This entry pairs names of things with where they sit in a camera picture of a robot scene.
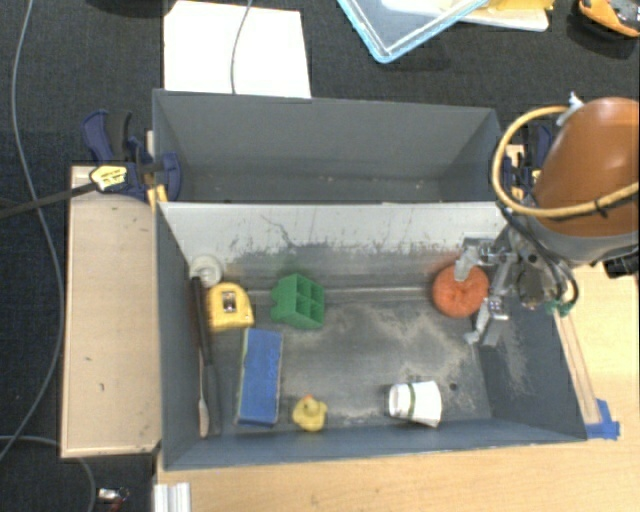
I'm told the white paper cup green stripe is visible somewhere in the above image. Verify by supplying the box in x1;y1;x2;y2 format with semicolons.
387;380;444;429

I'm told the black cylinder on white bracket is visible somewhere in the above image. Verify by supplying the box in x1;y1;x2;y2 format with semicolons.
602;254;640;279

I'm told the orange ball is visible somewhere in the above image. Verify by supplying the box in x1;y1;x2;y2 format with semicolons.
431;266;491;319

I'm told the pale wood flat board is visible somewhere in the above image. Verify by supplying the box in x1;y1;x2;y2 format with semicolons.
59;164;164;459

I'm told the green grid block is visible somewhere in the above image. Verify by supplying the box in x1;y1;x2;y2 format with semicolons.
269;272;327;331

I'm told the grey metal bin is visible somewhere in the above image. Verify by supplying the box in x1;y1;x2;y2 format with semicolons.
151;88;589;472

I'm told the yellow rubber duck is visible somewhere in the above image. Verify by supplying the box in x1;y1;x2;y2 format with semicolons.
290;394;329;433

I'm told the black handled white tip tool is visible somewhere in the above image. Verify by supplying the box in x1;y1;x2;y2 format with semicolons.
190;276;222;439

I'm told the yellow tape measure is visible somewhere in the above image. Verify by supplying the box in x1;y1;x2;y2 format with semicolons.
205;281;256;333

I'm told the blue sponge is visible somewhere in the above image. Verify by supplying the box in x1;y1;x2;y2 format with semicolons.
234;327;285;428

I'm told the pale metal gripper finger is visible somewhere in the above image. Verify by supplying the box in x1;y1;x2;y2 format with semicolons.
452;237;494;284
463;298;511;347

